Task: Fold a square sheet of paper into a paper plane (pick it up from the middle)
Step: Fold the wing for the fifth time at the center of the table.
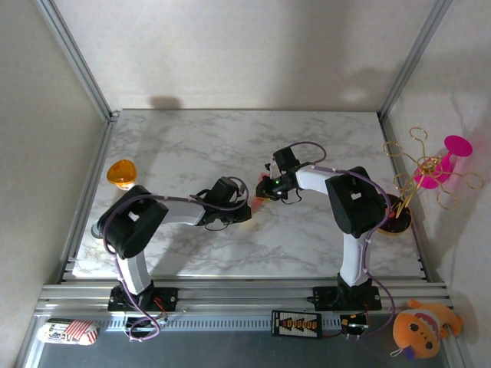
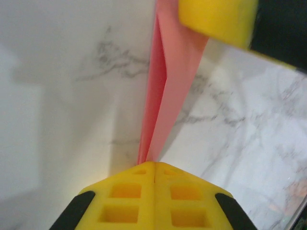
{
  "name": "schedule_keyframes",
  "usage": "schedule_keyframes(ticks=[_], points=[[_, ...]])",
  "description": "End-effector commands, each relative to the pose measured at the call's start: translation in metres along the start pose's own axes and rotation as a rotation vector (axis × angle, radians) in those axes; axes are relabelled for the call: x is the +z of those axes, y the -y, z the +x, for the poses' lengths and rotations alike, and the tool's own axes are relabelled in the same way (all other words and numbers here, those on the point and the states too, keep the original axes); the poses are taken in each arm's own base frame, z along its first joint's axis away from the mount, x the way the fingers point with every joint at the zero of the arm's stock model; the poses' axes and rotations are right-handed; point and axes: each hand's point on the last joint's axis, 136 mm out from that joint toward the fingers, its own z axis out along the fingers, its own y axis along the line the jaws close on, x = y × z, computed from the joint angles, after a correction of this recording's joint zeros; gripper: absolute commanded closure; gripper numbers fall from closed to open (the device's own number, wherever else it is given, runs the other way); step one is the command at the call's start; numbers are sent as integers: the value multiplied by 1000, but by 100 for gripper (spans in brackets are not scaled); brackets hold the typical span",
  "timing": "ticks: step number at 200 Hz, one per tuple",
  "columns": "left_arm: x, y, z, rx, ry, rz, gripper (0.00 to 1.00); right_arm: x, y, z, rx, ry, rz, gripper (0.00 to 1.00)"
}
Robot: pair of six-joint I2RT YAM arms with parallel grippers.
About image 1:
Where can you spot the pink square paper sheet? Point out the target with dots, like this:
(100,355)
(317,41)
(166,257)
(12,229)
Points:
(258,203)

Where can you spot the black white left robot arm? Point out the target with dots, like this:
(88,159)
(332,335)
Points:
(130,222)

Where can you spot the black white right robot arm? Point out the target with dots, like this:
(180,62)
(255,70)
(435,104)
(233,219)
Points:
(356,203)

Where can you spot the grey metal sheet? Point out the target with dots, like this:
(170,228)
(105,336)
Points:
(230,352)

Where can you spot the orange plastic cup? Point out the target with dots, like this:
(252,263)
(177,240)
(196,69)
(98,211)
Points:
(119,173)

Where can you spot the black charging board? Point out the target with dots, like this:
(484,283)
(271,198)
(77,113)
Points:
(295,325)

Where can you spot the yellow drink can silver lid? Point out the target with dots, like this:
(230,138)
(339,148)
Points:
(96,232)

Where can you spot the black power connector box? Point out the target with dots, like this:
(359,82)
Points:
(351,322)

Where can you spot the pink plastic goblet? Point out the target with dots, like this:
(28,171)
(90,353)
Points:
(458,146)

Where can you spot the red striped snack bag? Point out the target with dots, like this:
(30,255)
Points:
(76,331)

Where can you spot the orange plush fish toy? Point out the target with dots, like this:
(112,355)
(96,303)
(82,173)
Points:
(418,329)

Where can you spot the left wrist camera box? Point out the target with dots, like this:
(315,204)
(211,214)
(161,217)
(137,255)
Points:
(224,189)

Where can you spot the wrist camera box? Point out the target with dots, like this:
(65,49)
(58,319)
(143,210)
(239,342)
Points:
(287,160)
(224,189)

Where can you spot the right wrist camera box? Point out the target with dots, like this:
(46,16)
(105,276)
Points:
(287,160)

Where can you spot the aluminium frame rail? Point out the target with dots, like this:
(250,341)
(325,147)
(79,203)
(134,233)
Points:
(245,295)

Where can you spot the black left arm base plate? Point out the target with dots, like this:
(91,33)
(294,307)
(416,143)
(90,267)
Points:
(169,297)

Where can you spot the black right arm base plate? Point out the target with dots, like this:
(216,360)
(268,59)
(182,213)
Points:
(324,297)

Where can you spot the aluminium side rail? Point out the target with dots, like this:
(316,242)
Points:
(87,199)
(395,151)

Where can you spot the aluminium frame post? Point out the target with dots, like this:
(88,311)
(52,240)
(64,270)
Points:
(80,61)
(414,57)

